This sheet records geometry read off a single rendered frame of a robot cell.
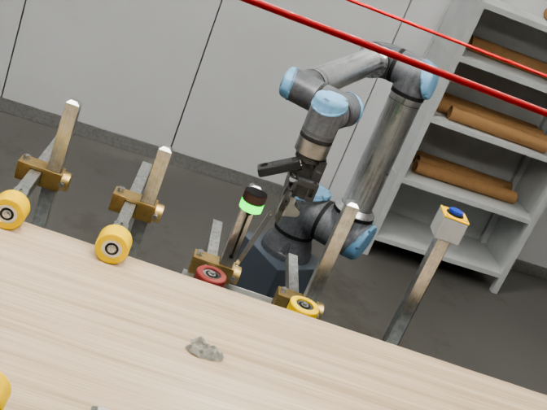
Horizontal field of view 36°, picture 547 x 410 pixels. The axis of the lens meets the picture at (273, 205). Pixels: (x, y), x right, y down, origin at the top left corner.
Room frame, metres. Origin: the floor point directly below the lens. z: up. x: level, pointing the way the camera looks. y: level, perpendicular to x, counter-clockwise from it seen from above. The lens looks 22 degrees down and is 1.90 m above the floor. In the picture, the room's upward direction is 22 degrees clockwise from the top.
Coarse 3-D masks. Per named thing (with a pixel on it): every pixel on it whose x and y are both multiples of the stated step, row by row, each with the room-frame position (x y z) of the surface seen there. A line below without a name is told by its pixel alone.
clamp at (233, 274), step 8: (192, 256) 2.00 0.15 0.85; (200, 256) 1.98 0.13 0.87; (208, 256) 1.99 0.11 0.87; (216, 256) 2.01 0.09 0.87; (192, 264) 1.96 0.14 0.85; (200, 264) 1.96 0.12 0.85; (208, 264) 1.97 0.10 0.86; (216, 264) 1.97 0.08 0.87; (192, 272) 1.96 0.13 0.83; (224, 272) 1.97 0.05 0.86; (232, 272) 1.98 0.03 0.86; (240, 272) 1.99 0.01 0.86; (232, 280) 1.97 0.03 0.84
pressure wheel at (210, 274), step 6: (198, 270) 1.83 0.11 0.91; (204, 270) 1.85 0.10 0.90; (210, 270) 1.86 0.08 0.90; (216, 270) 1.87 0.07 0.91; (198, 276) 1.82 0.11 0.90; (204, 276) 1.82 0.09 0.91; (210, 276) 1.84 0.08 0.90; (216, 276) 1.85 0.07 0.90; (222, 276) 1.85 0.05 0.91; (210, 282) 1.81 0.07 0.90; (216, 282) 1.81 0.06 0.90; (222, 282) 1.82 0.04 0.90
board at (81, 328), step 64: (0, 256) 1.56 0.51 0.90; (64, 256) 1.66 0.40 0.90; (128, 256) 1.77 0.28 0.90; (0, 320) 1.35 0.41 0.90; (64, 320) 1.43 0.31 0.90; (128, 320) 1.52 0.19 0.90; (192, 320) 1.62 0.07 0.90; (256, 320) 1.73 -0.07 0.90; (64, 384) 1.24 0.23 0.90; (128, 384) 1.32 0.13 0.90; (192, 384) 1.39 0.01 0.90; (256, 384) 1.48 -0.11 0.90; (320, 384) 1.57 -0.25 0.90; (384, 384) 1.68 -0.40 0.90; (448, 384) 1.79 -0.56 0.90; (512, 384) 1.92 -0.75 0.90
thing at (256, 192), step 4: (248, 188) 1.95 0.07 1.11; (252, 188) 1.96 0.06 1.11; (256, 188) 1.97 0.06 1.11; (248, 192) 1.93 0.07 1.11; (252, 192) 1.94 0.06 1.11; (256, 192) 1.95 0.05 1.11; (260, 192) 1.96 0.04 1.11; (264, 192) 1.97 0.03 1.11; (256, 196) 1.92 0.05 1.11; (260, 196) 1.93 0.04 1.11; (264, 196) 1.94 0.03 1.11; (244, 200) 1.93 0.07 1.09; (240, 212) 1.97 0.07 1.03; (244, 212) 1.98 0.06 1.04; (244, 220) 1.95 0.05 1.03; (244, 224) 1.95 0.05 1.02; (240, 232) 1.97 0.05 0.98; (240, 236) 1.97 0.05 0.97; (236, 244) 1.97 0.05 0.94; (232, 252) 1.97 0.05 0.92; (232, 256) 1.98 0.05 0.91
